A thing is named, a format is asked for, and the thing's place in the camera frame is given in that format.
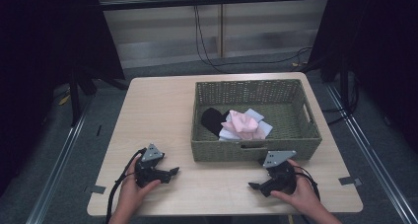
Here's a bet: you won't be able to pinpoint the black wall cables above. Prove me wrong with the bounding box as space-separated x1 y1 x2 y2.
192 5 314 75

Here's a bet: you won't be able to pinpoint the metal floor rail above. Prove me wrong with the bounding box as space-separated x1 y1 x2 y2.
25 97 94 224
324 83 418 224

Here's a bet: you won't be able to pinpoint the grey tape piece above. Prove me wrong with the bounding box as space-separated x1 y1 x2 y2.
337 176 364 187
89 184 107 195

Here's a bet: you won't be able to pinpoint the pink cloth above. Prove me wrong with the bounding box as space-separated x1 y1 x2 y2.
218 108 274 143

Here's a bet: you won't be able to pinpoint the black horizontal bar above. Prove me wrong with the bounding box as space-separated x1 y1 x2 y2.
98 0 332 12

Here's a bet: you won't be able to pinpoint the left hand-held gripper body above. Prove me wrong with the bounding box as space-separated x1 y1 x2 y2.
134 143 166 189

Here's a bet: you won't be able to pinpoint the person's left hand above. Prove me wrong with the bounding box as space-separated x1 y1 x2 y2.
115 156 163 219

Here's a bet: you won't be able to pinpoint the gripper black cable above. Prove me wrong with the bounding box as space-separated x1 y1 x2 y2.
294 166 321 202
104 147 148 224

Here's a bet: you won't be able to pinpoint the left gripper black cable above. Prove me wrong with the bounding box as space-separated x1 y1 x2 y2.
104 147 148 224

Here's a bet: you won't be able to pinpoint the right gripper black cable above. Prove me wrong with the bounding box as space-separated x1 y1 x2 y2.
294 166 321 202

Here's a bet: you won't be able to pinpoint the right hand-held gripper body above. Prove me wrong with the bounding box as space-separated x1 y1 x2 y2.
262 150 299 197

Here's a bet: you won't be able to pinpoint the green woven basket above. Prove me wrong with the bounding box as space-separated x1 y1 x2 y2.
190 78 323 163

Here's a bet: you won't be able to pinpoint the pink sock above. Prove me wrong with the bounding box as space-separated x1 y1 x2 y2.
220 110 267 141

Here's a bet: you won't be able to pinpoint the black metal stand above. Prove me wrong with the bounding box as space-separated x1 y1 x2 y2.
68 67 99 128
319 57 361 126

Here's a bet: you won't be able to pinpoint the black sock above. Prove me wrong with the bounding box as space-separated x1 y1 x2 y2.
200 107 232 138

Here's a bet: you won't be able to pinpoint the person's right hand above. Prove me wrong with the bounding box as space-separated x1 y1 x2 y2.
270 159 321 216

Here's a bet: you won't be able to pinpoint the black curtain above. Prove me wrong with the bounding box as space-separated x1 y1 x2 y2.
0 0 126 198
307 0 418 156

